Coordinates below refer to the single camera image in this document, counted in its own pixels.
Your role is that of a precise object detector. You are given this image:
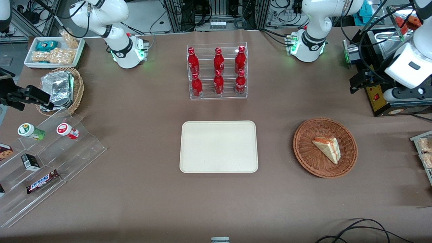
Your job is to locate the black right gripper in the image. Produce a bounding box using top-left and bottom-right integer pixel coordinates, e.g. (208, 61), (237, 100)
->
(0, 85), (55, 111)

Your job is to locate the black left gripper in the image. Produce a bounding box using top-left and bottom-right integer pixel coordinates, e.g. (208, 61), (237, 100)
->
(349, 69), (393, 94)

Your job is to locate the triangle sandwich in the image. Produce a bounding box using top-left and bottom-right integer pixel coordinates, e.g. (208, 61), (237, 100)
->
(312, 136), (341, 165)

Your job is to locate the tan wicker basket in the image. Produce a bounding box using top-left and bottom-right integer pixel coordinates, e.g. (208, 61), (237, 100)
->
(36, 67), (84, 116)

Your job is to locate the white rectangular snack tray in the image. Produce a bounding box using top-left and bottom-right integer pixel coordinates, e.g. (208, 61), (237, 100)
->
(24, 36), (85, 69)

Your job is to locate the grey tray with snacks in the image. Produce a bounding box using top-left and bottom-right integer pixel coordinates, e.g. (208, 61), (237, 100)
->
(410, 131), (432, 186)

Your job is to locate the brown round wicker basket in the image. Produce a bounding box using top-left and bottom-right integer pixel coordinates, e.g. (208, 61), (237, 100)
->
(293, 117), (358, 179)

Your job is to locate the beige plastic tray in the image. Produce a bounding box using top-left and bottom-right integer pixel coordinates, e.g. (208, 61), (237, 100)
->
(179, 120), (259, 173)

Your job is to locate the silver foil container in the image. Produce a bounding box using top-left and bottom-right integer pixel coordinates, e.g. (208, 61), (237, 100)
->
(39, 100), (73, 112)
(40, 71), (74, 106)

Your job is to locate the black food warmer cabinet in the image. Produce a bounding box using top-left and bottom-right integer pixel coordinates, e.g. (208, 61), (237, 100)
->
(343, 5), (432, 117)

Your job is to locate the green yogurt cup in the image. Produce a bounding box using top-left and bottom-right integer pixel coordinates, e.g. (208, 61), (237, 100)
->
(18, 123), (46, 141)

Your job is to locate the red yogurt cup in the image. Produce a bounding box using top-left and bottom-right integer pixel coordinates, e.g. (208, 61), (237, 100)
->
(56, 123), (80, 140)

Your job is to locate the large clear bag of nuts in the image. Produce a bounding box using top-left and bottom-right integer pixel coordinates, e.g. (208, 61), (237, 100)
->
(32, 48), (76, 65)

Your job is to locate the steel warmer pan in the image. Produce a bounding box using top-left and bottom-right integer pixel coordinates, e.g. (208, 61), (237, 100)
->
(371, 31), (407, 51)

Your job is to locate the teal snack packet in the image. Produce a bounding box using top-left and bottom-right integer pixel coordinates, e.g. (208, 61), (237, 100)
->
(35, 40), (58, 52)

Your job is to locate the clear acrylic stepped shelf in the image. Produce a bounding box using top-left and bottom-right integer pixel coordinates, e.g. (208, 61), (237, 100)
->
(0, 108), (107, 228)

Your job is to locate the small black carton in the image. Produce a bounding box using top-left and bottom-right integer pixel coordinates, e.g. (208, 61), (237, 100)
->
(21, 154), (41, 171)

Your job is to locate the brown cookie box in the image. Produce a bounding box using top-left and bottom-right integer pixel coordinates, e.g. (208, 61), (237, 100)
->
(0, 143), (14, 162)

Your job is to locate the teal box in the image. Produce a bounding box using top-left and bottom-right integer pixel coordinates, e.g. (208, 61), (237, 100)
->
(358, 7), (372, 25)

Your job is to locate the red wrapped food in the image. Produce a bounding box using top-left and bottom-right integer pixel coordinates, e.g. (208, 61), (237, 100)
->
(394, 15), (423, 31)

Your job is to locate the snickers chocolate bar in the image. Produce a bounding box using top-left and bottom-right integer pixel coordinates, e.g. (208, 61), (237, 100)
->
(26, 169), (61, 194)

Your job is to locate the red cola bottle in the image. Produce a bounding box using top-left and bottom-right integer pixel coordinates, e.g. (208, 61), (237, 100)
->
(187, 47), (200, 75)
(235, 46), (246, 72)
(235, 69), (246, 95)
(191, 73), (203, 98)
(213, 70), (224, 95)
(213, 47), (225, 73)

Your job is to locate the clear acrylic bottle rack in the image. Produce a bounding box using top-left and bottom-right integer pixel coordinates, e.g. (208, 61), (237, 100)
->
(187, 42), (248, 100)

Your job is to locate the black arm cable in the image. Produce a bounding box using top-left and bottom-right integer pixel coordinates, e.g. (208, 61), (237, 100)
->
(340, 0), (416, 82)

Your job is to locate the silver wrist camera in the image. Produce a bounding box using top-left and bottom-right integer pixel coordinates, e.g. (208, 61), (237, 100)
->
(383, 86), (427, 103)

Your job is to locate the black floor cable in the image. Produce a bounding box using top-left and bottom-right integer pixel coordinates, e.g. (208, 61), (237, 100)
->
(316, 226), (414, 243)
(332, 219), (391, 243)

